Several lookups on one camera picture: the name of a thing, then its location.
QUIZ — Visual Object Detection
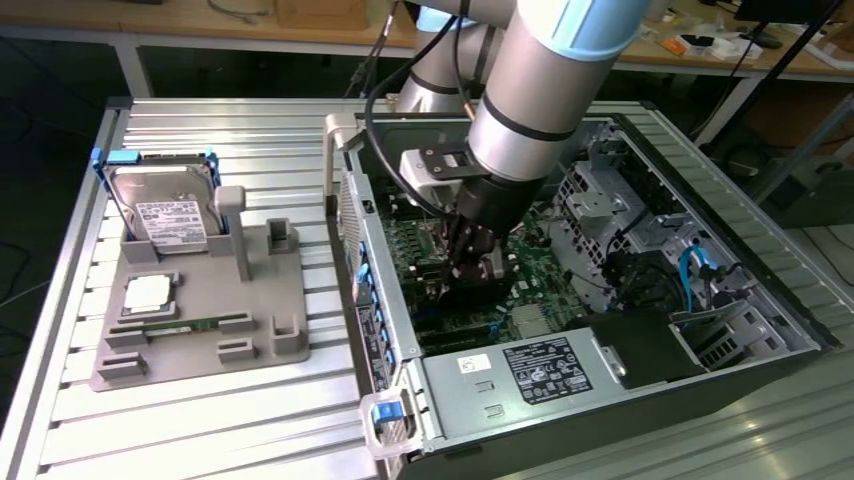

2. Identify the wooden desk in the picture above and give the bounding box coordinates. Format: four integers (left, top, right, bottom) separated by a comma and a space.
0, 0, 854, 81

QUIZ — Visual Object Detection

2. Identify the metal disk bay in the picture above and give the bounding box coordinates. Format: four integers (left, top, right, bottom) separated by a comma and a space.
666, 294, 822, 371

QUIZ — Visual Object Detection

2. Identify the grey power supply unit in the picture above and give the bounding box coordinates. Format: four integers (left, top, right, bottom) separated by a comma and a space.
419, 329, 628, 436

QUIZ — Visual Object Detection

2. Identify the silver chipset heat sink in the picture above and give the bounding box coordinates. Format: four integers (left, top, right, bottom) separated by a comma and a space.
510, 304, 559, 334

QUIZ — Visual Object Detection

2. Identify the white and orange device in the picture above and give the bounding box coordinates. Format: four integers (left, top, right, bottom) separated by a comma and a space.
662, 32, 766, 62

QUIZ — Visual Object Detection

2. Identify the silver CPU chip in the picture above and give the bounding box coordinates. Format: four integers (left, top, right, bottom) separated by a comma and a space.
121, 273, 180, 315

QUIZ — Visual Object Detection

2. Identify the dark equipment box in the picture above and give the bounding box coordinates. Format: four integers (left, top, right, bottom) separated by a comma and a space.
763, 162, 854, 229

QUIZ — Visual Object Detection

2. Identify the green RAM stick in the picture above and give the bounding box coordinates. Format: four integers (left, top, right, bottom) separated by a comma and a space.
108, 312, 252, 335

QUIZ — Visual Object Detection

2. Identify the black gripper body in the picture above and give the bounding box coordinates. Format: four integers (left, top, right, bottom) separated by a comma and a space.
452, 174, 548, 234

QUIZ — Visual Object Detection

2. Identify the green motherboard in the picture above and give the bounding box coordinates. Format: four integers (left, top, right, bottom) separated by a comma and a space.
380, 197, 588, 351

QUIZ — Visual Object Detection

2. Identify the silver hard disk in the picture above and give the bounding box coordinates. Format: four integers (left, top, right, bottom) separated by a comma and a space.
108, 164, 226, 247

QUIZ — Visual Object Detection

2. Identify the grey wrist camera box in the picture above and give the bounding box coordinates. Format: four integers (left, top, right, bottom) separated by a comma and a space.
398, 144, 492, 211

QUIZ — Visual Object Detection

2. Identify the grey parts rack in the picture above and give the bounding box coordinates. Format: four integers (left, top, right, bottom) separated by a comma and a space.
89, 185, 314, 394

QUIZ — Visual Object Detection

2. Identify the blue disk wire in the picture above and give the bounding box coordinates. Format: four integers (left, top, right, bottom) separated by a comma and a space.
677, 244, 717, 314

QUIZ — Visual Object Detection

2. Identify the black open PC case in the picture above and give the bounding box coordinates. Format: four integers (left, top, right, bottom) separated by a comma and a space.
322, 110, 847, 480

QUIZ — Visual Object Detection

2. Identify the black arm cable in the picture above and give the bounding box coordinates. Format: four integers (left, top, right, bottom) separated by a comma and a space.
363, 0, 475, 211

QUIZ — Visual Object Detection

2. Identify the blue disk carrier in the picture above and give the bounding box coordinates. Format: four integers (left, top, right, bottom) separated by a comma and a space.
88, 146, 226, 241

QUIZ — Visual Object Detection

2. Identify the metal drive cage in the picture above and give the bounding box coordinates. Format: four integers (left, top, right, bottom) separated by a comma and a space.
546, 149, 669, 281

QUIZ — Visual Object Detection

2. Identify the black slanted stand pole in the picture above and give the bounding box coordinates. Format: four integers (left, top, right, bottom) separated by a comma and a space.
693, 0, 846, 145

